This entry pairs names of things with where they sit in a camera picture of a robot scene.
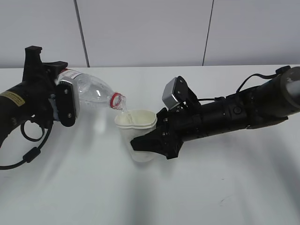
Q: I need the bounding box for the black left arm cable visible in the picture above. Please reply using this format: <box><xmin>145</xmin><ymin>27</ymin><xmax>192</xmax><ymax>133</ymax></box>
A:
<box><xmin>0</xmin><ymin>117</ymin><xmax>53</xmax><ymax>171</ymax></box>

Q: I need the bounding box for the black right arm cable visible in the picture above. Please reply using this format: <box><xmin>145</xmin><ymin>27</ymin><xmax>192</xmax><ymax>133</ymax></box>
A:
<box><xmin>196</xmin><ymin>66</ymin><xmax>291</xmax><ymax>103</ymax></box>

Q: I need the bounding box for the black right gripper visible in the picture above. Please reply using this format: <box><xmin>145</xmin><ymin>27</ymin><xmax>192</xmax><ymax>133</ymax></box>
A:
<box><xmin>130</xmin><ymin>106</ymin><xmax>202</xmax><ymax>159</ymax></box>

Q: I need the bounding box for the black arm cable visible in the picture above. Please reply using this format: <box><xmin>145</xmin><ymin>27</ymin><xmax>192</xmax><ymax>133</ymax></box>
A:
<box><xmin>196</xmin><ymin>66</ymin><xmax>291</xmax><ymax>103</ymax></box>
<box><xmin>0</xmin><ymin>117</ymin><xmax>53</xmax><ymax>171</ymax></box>

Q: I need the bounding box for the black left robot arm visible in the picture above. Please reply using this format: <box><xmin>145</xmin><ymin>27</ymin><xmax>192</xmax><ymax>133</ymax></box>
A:
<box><xmin>0</xmin><ymin>45</ymin><xmax>68</xmax><ymax>143</ymax></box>

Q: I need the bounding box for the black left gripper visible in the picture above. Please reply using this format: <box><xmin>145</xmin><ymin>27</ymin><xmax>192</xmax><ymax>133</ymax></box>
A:
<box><xmin>22</xmin><ymin>46</ymin><xmax>68</xmax><ymax>128</ymax></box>

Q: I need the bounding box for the white paper cup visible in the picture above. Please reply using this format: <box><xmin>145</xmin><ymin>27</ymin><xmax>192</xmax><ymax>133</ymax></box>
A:
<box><xmin>116</xmin><ymin>122</ymin><xmax>156</xmax><ymax>163</ymax></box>
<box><xmin>114</xmin><ymin>110</ymin><xmax>157</xmax><ymax>128</ymax></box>

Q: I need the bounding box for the clear red-label water bottle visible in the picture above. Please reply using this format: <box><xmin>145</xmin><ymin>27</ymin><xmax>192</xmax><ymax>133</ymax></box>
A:
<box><xmin>59</xmin><ymin>69</ymin><xmax>126</xmax><ymax>111</ymax></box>

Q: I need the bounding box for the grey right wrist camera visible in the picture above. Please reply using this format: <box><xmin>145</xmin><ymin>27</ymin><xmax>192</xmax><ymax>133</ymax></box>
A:
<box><xmin>162</xmin><ymin>76</ymin><xmax>201</xmax><ymax>111</ymax></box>

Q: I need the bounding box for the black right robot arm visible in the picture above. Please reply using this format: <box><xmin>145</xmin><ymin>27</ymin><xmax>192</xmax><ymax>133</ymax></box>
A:
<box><xmin>130</xmin><ymin>66</ymin><xmax>300</xmax><ymax>159</ymax></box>

